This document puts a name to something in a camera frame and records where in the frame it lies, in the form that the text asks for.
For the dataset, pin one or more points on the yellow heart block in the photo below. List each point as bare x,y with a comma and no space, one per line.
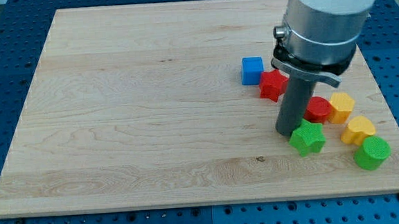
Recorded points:
357,130

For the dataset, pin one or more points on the blue cube block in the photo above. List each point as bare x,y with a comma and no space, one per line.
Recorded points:
251,70

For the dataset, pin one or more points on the red star block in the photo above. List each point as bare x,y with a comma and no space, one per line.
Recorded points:
272,85

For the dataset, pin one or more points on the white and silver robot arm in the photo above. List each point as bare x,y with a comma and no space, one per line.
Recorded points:
315,43

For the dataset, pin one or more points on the red cylinder block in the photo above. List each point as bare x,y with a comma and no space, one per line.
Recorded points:
318,110

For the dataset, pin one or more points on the wooden board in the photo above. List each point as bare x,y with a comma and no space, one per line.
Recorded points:
141,107

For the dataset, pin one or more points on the green star block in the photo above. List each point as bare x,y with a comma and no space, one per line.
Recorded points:
308,138

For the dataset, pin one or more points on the green cylinder block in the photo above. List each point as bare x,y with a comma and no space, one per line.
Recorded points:
372,153

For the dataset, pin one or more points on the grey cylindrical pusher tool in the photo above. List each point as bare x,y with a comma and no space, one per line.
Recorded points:
294,103

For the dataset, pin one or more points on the yellow hexagon block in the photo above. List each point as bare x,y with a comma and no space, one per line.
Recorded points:
342,105

